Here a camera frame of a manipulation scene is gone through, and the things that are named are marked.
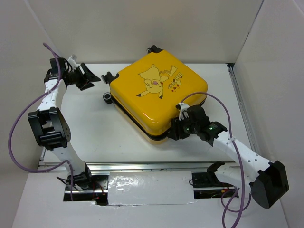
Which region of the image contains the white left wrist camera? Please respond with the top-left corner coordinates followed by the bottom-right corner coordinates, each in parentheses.
top-left (67, 54), bottom-right (78, 68)

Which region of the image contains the yellow suitcase with grey lining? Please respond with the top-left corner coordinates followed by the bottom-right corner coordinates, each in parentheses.
top-left (102, 45), bottom-right (208, 144)

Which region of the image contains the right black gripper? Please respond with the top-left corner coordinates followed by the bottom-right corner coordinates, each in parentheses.
top-left (167, 114), bottom-right (200, 140)

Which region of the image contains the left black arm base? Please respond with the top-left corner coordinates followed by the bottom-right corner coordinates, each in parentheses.
top-left (57, 175), bottom-right (109, 206)

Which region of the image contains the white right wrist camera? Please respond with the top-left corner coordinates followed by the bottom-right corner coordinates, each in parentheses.
top-left (176, 102), bottom-right (190, 121)

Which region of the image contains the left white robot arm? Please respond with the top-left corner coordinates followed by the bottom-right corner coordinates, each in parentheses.
top-left (28, 55), bottom-right (100, 190)

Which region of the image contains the white foil cover sheet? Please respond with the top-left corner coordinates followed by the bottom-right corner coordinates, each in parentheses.
top-left (107, 171), bottom-right (196, 206)

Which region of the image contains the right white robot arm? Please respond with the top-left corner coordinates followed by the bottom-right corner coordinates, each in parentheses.
top-left (168, 103), bottom-right (289, 209)

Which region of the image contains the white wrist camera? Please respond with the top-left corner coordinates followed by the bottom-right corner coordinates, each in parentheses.
top-left (67, 54), bottom-right (78, 68)
top-left (176, 102), bottom-right (190, 121)

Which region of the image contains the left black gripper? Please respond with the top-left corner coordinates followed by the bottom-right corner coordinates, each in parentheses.
top-left (67, 63), bottom-right (101, 91)

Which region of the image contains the aluminium front rail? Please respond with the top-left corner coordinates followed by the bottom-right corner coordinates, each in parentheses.
top-left (36, 160), bottom-right (265, 173)

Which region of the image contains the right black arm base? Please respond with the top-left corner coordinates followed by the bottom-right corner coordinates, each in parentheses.
top-left (189, 161), bottom-right (235, 199)

